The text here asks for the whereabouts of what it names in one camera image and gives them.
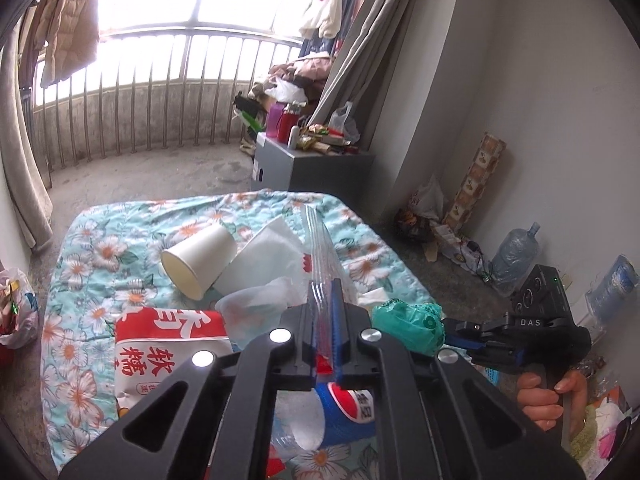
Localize beige curtain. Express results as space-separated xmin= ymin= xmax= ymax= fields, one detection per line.
xmin=0 ymin=42 xmax=54 ymax=252
xmin=316 ymin=0 xmax=427 ymax=128

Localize green plastic bag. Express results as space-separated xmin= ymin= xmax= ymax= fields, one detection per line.
xmin=371 ymin=298 xmax=445 ymax=357

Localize pile of clothes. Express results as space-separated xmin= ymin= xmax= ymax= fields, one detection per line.
xmin=249 ymin=56 xmax=335 ymax=107

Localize tangle of cables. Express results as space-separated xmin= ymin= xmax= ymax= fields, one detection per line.
xmin=435 ymin=230 xmax=497 ymax=282

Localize white paper cup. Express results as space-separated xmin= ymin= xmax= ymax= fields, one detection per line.
xmin=160 ymin=222 xmax=238 ymax=301

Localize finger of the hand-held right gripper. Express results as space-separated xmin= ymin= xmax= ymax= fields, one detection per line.
xmin=466 ymin=344 xmax=526 ymax=375
xmin=441 ymin=313 xmax=510 ymax=349

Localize pink bottle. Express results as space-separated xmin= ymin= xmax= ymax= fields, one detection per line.
xmin=266 ymin=101 xmax=286 ymax=139

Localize hanging clothes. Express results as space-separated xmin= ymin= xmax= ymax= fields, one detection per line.
xmin=299 ymin=0 xmax=367 ymax=42

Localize tall patterned box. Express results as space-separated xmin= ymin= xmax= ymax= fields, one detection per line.
xmin=442 ymin=132 xmax=508 ymax=235

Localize plastic bag of wrappers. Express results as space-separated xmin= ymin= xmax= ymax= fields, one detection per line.
xmin=0 ymin=267 xmax=41 ymax=352

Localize white plastic bag with handles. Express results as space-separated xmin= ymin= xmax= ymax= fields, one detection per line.
xmin=327 ymin=101 xmax=361 ymax=144

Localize green fuzzy cloth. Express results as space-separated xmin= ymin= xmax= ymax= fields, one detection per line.
xmin=569 ymin=400 xmax=608 ymax=477

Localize large clear water jug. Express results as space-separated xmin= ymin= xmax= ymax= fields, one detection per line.
xmin=489 ymin=221 xmax=542 ymax=297
xmin=584 ymin=254 xmax=639 ymax=324

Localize clear plastic bottle blue label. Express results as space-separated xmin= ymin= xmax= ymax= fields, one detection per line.
xmin=270 ymin=382 xmax=378 ymax=480

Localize pile of snack packets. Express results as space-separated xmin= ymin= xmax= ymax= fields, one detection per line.
xmin=297 ymin=122 xmax=361 ymax=157

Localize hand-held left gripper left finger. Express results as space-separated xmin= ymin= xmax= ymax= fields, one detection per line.
xmin=57 ymin=280 xmax=321 ymax=480

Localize person's right hand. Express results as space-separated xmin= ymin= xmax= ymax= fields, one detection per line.
xmin=516 ymin=369 xmax=589 ymax=432

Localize hanging beige coat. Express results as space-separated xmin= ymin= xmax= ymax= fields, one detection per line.
xmin=29 ymin=0 xmax=102 ymax=89

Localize dark snack bag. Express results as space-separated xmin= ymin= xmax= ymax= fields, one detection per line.
xmin=395 ymin=209 xmax=437 ymax=244

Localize translucent crumpled plastic bag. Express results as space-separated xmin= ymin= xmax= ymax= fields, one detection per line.
xmin=215 ymin=276 xmax=307 ymax=350

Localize red and white paper bag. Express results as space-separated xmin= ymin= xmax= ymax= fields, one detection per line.
xmin=114 ymin=307 xmax=234 ymax=421

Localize floral blanket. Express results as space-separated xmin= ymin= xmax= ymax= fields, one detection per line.
xmin=40 ymin=190 xmax=453 ymax=480

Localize white plastic bags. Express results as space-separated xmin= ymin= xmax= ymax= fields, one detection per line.
xmin=215 ymin=217 xmax=307 ymax=297

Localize small white tissue piece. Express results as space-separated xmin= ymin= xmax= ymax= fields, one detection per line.
xmin=356 ymin=287 xmax=389 ymax=309

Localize clear plastic wrapper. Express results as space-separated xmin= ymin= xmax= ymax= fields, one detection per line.
xmin=299 ymin=202 xmax=351 ymax=361

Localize white and orange plastic bag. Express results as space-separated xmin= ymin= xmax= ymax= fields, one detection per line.
xmin=409 ymin=175 xmax=446 ymax=219

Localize metal balcony railing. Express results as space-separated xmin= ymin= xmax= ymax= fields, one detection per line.
xmin=19 ymin=21 xmax=307 ymax=172

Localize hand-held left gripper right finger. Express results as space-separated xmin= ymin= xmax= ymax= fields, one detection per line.
xmin=330 ymin=277 xmax=586 ymax=480

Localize red bottle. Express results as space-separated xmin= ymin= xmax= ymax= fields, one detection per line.
xmin=277 ymin=102 xmax=302 ymax=144

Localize grey cabinet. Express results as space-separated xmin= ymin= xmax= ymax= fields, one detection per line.
xmin=251 ymin=132 xmax=376 ymax=193

